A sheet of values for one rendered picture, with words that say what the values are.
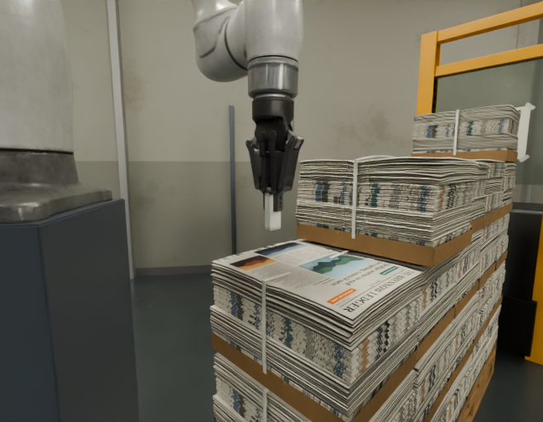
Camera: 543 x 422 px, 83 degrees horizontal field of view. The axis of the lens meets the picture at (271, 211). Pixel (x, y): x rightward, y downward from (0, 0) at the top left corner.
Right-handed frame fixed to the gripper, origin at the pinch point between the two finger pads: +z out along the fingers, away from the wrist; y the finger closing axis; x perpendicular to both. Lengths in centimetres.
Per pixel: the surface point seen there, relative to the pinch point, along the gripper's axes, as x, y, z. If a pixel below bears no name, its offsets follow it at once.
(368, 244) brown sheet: -26.3, -6.1, 10.2
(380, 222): -26.2, -9.0, 4.3
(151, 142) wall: -86, 243, -31
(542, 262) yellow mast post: -167, -31, 41
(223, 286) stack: 2.0, 13.6, 18.2
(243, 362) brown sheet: 2.2, 6.7, 33.1
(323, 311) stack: 2.3, -13.5, 14.5
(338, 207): -26.3, 2.6, 1.9
